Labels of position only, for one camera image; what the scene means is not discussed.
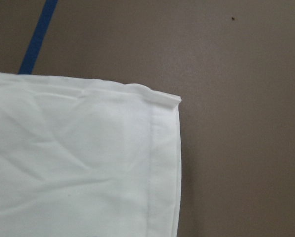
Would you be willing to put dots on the white printed long-sleeve shirt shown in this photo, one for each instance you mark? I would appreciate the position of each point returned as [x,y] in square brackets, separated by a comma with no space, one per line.
[87,158]

